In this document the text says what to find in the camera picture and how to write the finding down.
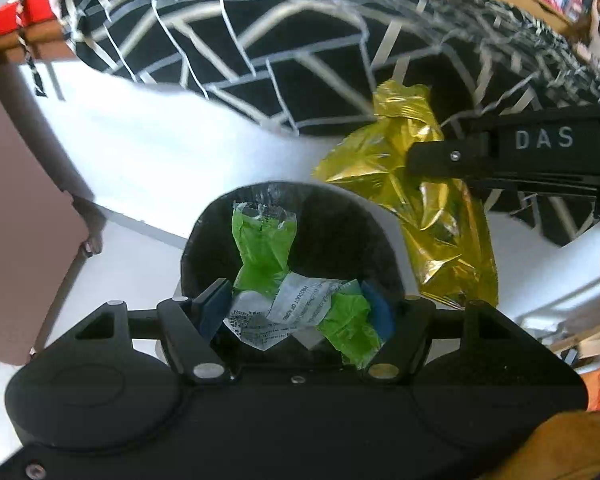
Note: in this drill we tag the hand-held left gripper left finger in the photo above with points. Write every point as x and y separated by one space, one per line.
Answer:
212 305

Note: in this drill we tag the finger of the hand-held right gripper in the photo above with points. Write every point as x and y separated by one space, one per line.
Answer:
440 157

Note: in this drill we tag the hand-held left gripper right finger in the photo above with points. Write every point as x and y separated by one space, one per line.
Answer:
382 312

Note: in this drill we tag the gold foil wrapper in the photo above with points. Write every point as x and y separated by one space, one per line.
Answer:
380 160

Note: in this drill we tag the green white plastic wrapper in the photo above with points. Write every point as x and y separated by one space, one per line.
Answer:
262 255

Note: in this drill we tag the trash bin with black bag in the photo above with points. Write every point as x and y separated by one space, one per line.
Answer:
330 225

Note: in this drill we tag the pale wooden boards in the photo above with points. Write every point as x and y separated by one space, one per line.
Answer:
575 345

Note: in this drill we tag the black white patterned blanket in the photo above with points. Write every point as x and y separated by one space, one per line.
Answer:
290 25

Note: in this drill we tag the pink ribbed suitcase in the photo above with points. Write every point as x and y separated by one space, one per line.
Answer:
25 210

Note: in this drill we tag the person's yellow brown clothing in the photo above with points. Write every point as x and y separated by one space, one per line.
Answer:
570 445

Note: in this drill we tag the brown wooden stand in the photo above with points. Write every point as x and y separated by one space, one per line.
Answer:
45 45

